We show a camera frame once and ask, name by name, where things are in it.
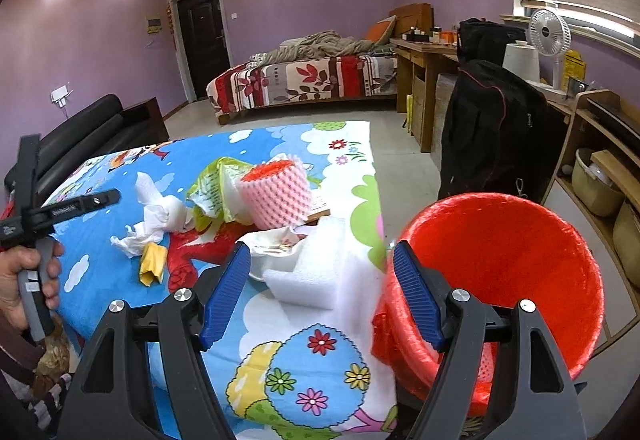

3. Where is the white tissue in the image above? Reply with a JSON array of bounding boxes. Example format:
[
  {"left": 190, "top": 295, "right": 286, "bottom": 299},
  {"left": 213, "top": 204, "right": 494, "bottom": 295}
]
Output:
[{"left": 111, "top": 172, "right": 194, "bottom": 258}]

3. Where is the yellow paper scrap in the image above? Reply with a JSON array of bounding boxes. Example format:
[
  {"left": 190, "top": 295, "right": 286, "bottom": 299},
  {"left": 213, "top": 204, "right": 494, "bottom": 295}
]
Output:
[{"left": 139, "top": 243, "right": 168, "bottom": 287}]

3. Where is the green plastic wrapper bag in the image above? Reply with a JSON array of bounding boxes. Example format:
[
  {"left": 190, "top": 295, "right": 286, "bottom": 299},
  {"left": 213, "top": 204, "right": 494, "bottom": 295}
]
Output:
[{"left": 186, "top": 157, "right": 253, "bottom": 232}]

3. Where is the white foam sheet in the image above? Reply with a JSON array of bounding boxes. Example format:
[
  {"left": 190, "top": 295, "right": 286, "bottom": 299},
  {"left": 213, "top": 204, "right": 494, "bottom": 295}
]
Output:
[{"left": 264, "top": 248, "right": 350, "bottom": 310}]

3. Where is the pink foam fruit net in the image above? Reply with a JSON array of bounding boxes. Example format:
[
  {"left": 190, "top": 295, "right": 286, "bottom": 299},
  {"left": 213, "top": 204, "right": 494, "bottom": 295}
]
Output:
[{"left": 238, "top": 156, "right": 311, "bottom": 230}]

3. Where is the red plastic trash basket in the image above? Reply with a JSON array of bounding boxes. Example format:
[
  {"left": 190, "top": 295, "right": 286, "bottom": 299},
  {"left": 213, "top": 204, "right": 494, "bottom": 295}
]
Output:
[{"left": 371, "top": 193, "right": 604, "bottom": 416}]

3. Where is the person's left hand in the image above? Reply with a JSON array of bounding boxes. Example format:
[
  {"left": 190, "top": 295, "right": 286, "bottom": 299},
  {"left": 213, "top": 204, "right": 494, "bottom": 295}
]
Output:
[{"left": 0, "top": 241, "right": 65, "bottom": 332}]

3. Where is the black sofa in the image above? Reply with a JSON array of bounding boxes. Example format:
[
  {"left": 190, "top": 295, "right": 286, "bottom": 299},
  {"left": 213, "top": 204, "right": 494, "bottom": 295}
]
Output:
[{"left": 36, "top": 94, "right": 168, "bottom": 201}]

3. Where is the colourful cartoon bed sheet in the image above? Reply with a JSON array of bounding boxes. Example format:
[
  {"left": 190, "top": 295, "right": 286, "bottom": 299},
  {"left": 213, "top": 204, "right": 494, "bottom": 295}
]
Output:
[{"left": 51, "top": 121, "right": 397, "bottom": 439}]

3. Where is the woven storage basket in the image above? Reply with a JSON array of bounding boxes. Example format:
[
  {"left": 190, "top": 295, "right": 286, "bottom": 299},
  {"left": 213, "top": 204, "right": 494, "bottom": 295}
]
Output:
[{"left": 572, "top": 148, "right": 625, "bottom": 218}]

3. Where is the dark wooden door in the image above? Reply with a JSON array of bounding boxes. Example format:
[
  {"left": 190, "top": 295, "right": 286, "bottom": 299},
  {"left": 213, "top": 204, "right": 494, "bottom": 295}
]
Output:
[{"left": 177, "top": 0, "right": 230, "bottom": 100}]

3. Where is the bed with floral blanket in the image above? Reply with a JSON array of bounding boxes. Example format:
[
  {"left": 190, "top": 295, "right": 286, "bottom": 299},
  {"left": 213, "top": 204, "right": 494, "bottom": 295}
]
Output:
[{"left": 206, "top": 30, "right": 397, "bottom": 125}]

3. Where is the wooden desk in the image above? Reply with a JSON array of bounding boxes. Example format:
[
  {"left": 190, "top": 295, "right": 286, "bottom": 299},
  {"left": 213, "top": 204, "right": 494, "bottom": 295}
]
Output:
[{"left": 390, "top": 39, "right": 458, "bottom": 153}]

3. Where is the black bag on desk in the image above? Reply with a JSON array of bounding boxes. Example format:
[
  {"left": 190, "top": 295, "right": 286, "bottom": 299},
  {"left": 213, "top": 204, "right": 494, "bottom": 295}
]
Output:
[{"left": 457, "top": 18, "right": 526, "bottom": 66}]

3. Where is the orange pillow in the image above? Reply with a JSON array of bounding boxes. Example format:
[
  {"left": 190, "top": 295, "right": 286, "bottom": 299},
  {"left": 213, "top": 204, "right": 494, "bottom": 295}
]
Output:
[{"left": 364, "top": 15, "right": 397, "bottom": 46}]

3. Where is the white desk fan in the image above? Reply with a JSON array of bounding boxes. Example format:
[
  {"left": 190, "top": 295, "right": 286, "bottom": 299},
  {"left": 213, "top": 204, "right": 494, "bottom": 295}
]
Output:
[{"left": 528, "top": 8, "right": 572, "bottom": 90}]

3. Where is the white wall socket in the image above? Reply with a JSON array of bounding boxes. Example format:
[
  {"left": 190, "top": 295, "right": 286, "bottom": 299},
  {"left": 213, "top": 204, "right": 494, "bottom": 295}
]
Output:
[{"left": 50, "top": 84, "right": 72, "bottom": 108}]

